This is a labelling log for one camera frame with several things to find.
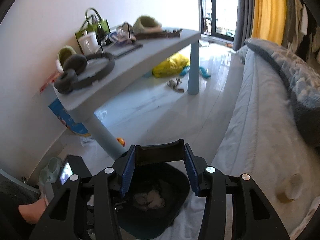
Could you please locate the white sock back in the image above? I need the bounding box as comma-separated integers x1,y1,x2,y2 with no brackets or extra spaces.
134,190,165,211

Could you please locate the dark teal trash bin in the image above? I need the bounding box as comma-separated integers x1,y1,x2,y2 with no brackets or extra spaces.
114,154,191,239

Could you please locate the person's left hand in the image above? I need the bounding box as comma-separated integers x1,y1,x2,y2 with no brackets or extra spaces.
18,197,48,224

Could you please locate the blue cat food bag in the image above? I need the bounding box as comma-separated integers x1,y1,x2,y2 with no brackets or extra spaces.
49,98,91,137

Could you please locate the yellow red ball toy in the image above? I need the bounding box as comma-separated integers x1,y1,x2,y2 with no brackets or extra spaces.
116,137,126,147

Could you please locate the light blue side table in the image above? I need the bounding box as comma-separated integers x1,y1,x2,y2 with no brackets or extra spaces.
56,29,201,159

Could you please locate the grey bed mattress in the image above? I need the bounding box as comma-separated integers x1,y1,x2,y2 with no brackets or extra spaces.
170,45,320,240

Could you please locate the brown tape roll far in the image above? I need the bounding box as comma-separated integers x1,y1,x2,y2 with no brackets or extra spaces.
276,173,303,203

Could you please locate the grey over-ear headphones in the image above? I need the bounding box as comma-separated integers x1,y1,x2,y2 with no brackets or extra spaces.
54,53,115,94

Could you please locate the small grey floor toy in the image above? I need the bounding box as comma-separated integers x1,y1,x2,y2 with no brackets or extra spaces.
167,77,184,93

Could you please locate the teal floor toy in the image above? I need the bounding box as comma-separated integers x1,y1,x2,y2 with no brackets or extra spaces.
179,64,212,81

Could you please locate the green fuzzy slipper near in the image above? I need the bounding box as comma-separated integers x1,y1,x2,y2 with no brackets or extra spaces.
55,46,76,73

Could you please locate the green fuzzy slipper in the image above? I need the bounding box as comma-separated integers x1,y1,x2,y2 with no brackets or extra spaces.
133,15,163,34
55,46,76,73

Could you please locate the dark grey fleece blanket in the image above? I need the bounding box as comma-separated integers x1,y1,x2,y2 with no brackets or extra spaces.
290,92,320,148

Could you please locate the yellow plastic bag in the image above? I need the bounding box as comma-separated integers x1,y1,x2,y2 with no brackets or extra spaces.
152,53,190,78

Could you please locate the white lidded mug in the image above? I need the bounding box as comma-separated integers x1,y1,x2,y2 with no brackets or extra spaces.
78,30,99,55

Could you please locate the blue patterned duvet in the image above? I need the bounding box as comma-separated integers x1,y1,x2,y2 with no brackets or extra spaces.
245,38,319,109

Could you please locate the green tote bag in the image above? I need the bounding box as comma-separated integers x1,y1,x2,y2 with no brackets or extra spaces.
75,8,111,45

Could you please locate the dark wooden sticks bundle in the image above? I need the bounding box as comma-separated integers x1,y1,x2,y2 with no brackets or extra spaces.
134,29,183,40

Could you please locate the grey curtain left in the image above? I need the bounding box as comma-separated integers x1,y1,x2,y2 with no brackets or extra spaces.
233,0,254,51

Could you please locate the green fuzzy slipper far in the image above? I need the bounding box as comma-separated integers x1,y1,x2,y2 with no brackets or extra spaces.
133,15,163,34

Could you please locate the clothes rack with clothes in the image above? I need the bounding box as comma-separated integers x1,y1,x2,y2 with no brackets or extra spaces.
282,0,319,68

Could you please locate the balcony glass door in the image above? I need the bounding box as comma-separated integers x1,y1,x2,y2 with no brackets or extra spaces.
200,0,238,42

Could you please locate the yellow curtain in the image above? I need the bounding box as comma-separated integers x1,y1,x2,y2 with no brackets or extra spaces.
251,0,286,45

